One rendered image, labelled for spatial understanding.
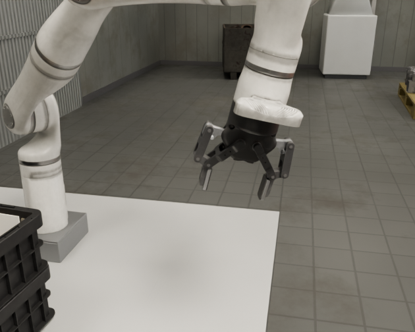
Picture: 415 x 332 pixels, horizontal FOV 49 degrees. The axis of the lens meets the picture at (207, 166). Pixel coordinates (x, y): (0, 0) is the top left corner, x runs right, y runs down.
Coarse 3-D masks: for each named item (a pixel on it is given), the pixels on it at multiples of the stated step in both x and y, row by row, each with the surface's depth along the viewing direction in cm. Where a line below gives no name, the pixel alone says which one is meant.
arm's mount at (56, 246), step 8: (72, 216) 116; (80, 216) 116; (72, 224) 112; (80, 224) 115; (56, 232) 108; (64, 232) 108; (72, 232) 111; (80, 232) 116; (48, 240) 105; (56, 240) 105; (64, 240) 107; (72, 240) 112; (40, 248) 106; (48, 248) 106; (56, 248) 105; (64, 248) 108; (72, 248) 112; (48, 256) 106; (56, 256) 106; (64, 256) 108
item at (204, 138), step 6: (210, 126) 65; (204, 132) 65; (210, 132) 65; (198, 138) 68; (204, 138) 66; (198, 144) 67; (204, 144) 66; (198, 150) 67; (204, 150) 67; (198, 156) 67; (198, 162) 67
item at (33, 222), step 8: (0, 208) 82; (8, 208) 82; (16, 208) 82; (24, 208) 82; (32, 208) 82; (32, 216) 79; (40, 216) 80; (24, 224) 76; (32, 224) 78; (40, 224) 80; (8, 232) 74; (16, 232) 74; (24, 232) 76; (32, 232) 78; (0, 240) 71; (8, 240) 72; (16, 240) 74; (0, 248) 71; (8, 248) 73; (0, 256) 71
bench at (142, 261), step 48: (0, 192) 143; (96, 240) 116; (144, 240) 116; (192, 240) 116; (240, 240) 116; (48, 288) 98; (96, 288) 98; (144, 288) 98; (192, 288) 98; (240, 288) 98
